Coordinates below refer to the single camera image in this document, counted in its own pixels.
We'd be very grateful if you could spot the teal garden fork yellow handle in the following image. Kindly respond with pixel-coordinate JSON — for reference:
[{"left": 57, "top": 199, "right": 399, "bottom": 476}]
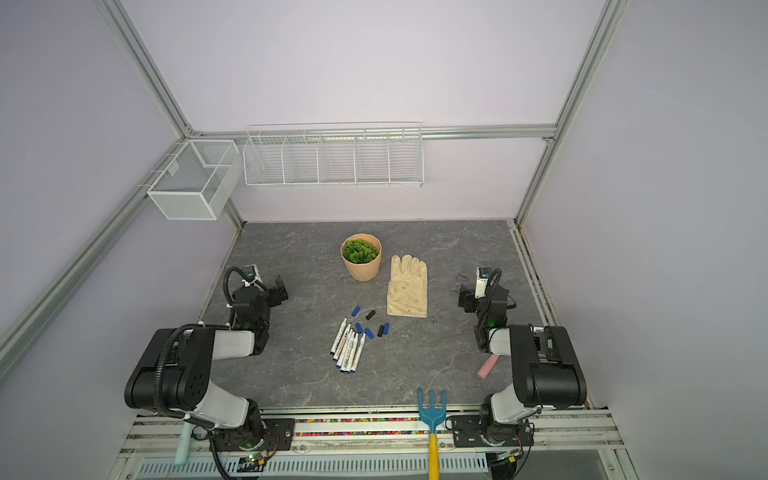
[{"left": 417, "top": 387, "right": 447, "bottom": 480}]

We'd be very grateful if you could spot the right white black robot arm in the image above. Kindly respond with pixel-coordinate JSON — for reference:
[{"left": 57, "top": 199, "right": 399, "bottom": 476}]
[{"left": 458, "top": 267, "right": 587, "bottom": 446}]

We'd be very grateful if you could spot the beige plant pot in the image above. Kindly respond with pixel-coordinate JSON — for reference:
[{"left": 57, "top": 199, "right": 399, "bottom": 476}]
[{"left": 340, "top": 233, "right": 383, "bottom": 282}]

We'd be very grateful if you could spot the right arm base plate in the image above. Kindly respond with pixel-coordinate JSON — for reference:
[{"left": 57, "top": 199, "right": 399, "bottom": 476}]
[{"left": 445, "top": 414, "right": 534, "bottom": 447}]

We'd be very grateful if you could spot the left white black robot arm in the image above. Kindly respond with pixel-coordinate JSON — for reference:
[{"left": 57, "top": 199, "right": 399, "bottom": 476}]
[{"left": 124, "top": 265, "right": 289, "bottom": 451}]

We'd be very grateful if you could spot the white marker pen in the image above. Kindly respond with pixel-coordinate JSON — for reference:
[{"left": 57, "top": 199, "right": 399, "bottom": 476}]
[
  {"left": 348, "top": 333, "right": 367, "bottom": 374},
  {"left": 342, "top": 333, "right": 361, "bottom": 373},
  {"left": 333, "top": 324, "right": 353, "bottom": 362},
  {"left": 330, "top": 317, "right": 348, "bottom": 355},
  {"left": 337, "top": 330, "right": 357, "bottom": 371}
]

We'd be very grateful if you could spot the beige work glove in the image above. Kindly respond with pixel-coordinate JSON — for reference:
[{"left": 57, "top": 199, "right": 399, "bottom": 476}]
[{"left": 387, "top": 255, "right": 428, "bottom": 318}]

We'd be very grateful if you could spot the long white wire shelf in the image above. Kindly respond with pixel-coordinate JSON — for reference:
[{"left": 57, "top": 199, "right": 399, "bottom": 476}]
[{"left": 243, "top": 122, "right": 425, "bottom": 188}]

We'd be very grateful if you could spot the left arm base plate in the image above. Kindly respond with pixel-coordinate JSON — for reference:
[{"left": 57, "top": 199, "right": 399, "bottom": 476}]
[{"left": 212, "top": 417, "right": 296, "bottom": 453}]

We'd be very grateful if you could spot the pink chalk block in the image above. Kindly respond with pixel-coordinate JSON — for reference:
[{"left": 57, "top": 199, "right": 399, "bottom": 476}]
[{"left": 477, "top": 354, "right": 499, "bottom": 379}]

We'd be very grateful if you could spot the small white mesh basket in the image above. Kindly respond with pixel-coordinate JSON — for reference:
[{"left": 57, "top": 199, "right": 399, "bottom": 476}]
[{"left": 148, "top": 139, "right": 243, "bottom": 221}]

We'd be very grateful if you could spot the green artificial plant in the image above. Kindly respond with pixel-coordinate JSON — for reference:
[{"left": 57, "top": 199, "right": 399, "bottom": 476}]
[{"left": 341, "top": 238, "right": 379, "bottom": 265}]

